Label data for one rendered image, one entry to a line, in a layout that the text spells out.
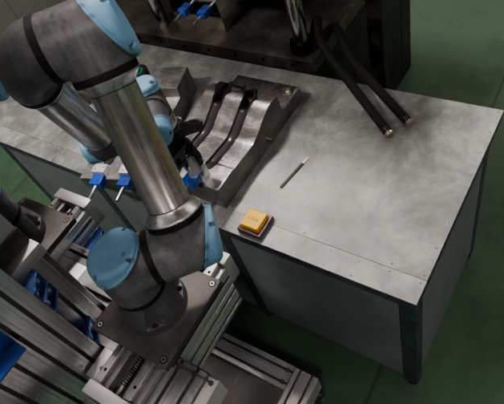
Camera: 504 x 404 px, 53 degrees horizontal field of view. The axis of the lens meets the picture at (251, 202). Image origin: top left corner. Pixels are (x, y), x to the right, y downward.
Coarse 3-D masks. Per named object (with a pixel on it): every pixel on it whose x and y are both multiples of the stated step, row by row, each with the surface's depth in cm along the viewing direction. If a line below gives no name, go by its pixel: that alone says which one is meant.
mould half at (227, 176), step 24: (240, 96) 166; (264, 96) 164; (288, 96) 172; (216, 120) 168; (264, 120) 161; (216, 144) 163; (240, 144) 160; (264, 144) 165; (216, 168) 156; (240, 168) 157; (192, 192) 162; (216, 192) 152
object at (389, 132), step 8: (328, 56) 171; (336, 64) 169; (344, 72) 167; (344, 80) 167; (352, 80) 165; (352, 88) 165; (360, 88) 164; (360, 96) 162; (368, 104) 160; (368, 112) 160; (376, 112) 159; (376, 120) 158; (384, 120) 157; (384, 128) 156
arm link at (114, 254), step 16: (96, 240) 100; (112, 240) 98; (128, 240) 96; (144, 240) 97; (96, 256) 97; (112, 256) 96; (128, 256) 94; (144, 256) 96; (96, 272) 95; (112, 272) 94; (128, 272) 94; (144, 272) 96; (112, 288) 96; (128, 288) 97; (144, 288) 99; (160, 288) 104; (128, 304) 101; (144, 304) 103
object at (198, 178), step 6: (204, 168) 151; (186, 174) 152; (198, 174) 151; (204, 174) 152; (210, 174) 155; (186, 180) 150; (192, 180) 150; (198, 180) 151; (204, 180) 153; (186, 186) 150; (192, 186) 150
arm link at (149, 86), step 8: (144, 80) 124; (152, 80) 123; (144, 88) 122; (152, 88) 123; (160, 88) 126; (144, 96) 123; (152, 96) 123; (160, 96) 125; (168, 104) 130; (168, 112) 130
